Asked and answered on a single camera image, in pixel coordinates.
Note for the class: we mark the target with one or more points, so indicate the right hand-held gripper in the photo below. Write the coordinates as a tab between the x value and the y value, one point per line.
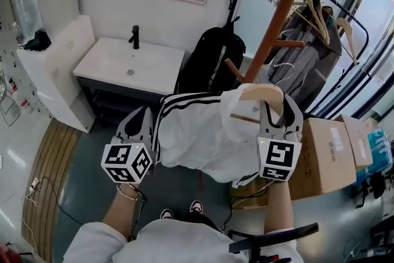
278	157

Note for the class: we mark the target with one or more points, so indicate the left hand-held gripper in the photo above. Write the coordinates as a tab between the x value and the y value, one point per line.
126	160

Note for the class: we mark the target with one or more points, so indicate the light wooden clothes hanger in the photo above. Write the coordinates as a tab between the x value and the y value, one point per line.
261	91

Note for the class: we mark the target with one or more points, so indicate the white black-striped clothing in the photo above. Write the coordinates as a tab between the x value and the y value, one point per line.
200	132

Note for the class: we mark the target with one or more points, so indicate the brown wooden coat rack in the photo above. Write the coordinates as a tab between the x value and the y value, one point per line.
278	18

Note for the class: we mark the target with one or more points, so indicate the person's left forearm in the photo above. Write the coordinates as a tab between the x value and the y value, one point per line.
121	212

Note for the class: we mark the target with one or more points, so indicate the person's right forearm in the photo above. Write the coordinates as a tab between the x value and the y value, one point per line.
278	206

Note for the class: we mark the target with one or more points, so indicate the dark vanity cabinet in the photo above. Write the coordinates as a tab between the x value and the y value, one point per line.
123	101

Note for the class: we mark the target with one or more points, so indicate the large cardboard box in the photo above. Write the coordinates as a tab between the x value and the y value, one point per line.
323	157

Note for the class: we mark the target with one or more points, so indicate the grey hanging garment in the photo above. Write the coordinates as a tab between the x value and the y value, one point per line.
307	64

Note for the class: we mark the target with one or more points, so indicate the white washbasin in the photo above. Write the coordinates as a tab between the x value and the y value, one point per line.
123	58

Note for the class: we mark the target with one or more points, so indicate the small cardboard box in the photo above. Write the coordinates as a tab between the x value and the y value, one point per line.
357	138

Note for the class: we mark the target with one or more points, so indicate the person's left shoe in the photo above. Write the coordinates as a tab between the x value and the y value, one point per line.
167	214

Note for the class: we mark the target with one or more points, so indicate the person's shoe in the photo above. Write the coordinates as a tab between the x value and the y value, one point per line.
167	214
196	206

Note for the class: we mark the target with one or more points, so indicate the black faucet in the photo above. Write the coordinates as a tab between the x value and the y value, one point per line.
135	37

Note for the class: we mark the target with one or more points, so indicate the black backpack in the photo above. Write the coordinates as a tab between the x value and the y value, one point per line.
203	61

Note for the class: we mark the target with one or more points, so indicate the person's right shoe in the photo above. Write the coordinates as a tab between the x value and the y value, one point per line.
196	206

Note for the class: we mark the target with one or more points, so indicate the white cabinet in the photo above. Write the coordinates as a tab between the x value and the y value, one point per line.
58	77

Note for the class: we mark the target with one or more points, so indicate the stack of blue packs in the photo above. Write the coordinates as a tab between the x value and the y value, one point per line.
380	151

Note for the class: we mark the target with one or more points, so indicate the wooden slatted floor mat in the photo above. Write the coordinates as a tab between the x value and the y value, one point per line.
46	178

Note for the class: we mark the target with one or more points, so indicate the person's black trousers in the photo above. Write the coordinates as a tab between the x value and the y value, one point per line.
200	220

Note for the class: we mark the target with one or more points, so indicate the black chair part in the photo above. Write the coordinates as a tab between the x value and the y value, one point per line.
277	235

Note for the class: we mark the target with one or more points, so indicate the black equipment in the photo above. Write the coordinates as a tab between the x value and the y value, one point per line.
374	188

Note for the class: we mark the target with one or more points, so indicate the person's white shirt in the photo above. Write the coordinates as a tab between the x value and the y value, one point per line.
172	243

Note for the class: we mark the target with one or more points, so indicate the black cloth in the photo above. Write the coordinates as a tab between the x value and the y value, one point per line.
38	41

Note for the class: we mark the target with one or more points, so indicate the white pegboard with items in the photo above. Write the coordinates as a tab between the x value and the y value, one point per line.
10	80

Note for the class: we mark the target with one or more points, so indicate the red object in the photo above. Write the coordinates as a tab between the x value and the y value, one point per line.
7	252

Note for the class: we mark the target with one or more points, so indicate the wooden hanger on rail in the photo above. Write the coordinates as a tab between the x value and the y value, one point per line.
348	34
320	24

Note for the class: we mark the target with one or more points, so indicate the black metal garment rail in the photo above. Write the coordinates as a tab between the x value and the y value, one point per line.
364	37

